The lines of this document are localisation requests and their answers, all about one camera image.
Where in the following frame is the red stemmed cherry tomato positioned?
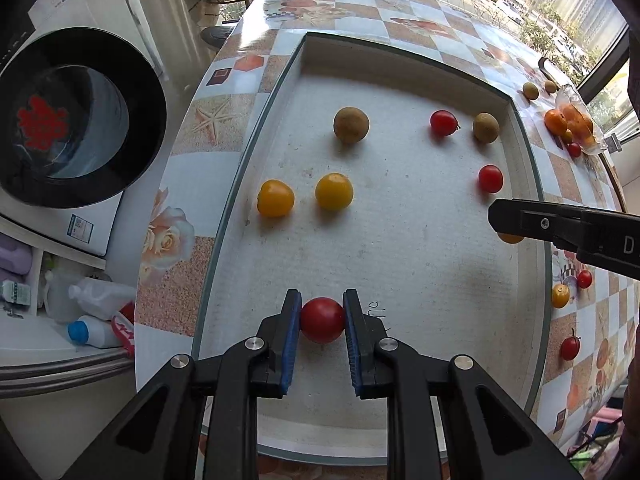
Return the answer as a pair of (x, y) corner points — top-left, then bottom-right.
(430, 110), (460, 136)
(560, 330), (582, 362)

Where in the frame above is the yellow cherry tomato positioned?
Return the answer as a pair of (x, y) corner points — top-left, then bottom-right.
(314, 172), (354, 211)
(551, 284), (570, 309)
(257, 179), (295, 218)

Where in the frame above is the red tomato near bowl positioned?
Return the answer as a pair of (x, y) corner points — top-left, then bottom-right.
(566, 142), (582, 158)

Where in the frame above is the glass fruit bowl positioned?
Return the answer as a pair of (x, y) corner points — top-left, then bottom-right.
(555, 84), (606, 155)

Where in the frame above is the mandarin in bowl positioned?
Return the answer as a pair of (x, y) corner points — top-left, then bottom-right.
(566, 112), (593, 142)

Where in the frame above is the large orange mandarin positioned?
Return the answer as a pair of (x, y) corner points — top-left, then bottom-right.
(544, 108), (567, 136)

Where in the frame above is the blue capped white bottle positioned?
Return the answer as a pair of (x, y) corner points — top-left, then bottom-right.
(66, 315), (122, 349)

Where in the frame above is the small brown fruit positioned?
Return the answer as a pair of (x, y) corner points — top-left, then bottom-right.
(472, 112), (500, 144)

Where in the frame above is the green kiwi on table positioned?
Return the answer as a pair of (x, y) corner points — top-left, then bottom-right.
(522, 81), (539, 101)

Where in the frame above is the small olive fruit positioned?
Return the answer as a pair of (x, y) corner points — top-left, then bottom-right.
(544, 80), (558, 94)

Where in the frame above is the white detergent bottle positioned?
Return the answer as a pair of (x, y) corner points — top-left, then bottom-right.
(68, 278), (136, 321)

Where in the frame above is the grey shallow tray box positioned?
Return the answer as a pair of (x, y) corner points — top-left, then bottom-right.
(194, 32), (551, 410)

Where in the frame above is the brown kiwi fruit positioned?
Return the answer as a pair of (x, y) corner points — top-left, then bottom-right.
(333, 107), (370, 144)

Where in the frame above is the white washing machine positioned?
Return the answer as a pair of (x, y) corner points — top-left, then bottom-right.
(1, 0), (167, 258)

